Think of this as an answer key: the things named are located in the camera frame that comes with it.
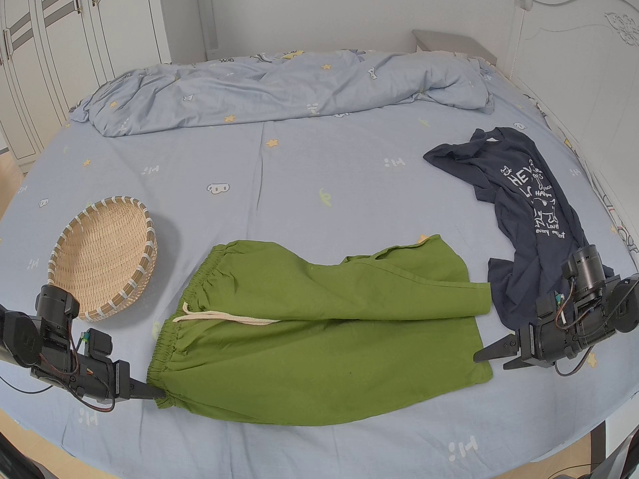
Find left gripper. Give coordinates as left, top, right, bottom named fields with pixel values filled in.
left=75, top=357, right=132, bottom=409

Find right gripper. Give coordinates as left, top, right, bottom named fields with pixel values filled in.
left=472, top=312, right=598, bottom=371

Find green shorts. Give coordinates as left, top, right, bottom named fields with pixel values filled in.
left=146, top=234, right=495, bottom=426

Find round woven basket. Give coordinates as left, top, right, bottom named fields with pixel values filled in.
left=47, top=196, right=159, bottom=322

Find dark blue printed T-shirt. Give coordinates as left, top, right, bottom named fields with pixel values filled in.
left=423, top=127, right=615, bottom=329

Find white wardrobe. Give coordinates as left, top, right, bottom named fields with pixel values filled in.
left=0, top=0, right=173, bottom=173

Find grey bedside table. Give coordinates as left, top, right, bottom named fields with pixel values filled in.
left=412, top=29, right=499, bottom=66

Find pale blue quilt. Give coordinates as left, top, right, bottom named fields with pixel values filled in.
left=69, top=48, right=496, bottom=138

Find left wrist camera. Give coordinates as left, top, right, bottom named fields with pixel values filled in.
left=82, top=328, right=113, bottom=359

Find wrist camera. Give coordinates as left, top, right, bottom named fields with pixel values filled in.
left=82, top=328, right=113, bottom=359
left=535, top=295, right=560, bottom=325

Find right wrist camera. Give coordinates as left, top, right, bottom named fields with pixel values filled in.
left=535, top=295, right=560, bottom=325

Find black cable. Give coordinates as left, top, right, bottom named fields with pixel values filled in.
left=0, top=376, right=55, bottom=394

